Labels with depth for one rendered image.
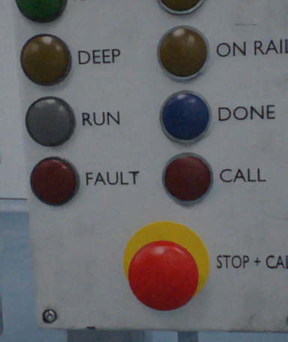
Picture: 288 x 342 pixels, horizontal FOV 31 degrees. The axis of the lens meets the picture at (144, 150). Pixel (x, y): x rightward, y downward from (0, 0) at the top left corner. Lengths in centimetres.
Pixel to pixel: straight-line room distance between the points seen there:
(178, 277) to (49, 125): 11
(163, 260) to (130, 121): 8
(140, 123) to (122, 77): 3
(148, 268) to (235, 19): 15
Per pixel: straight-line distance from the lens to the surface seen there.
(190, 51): 29
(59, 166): 31
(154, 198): 31
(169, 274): 29
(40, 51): 31
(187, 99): 29
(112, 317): 34
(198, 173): 30
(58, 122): 31
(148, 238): 32
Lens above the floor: 101
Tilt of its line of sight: 8 degrees down
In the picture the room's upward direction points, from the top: 3 degrees counter-clockwise
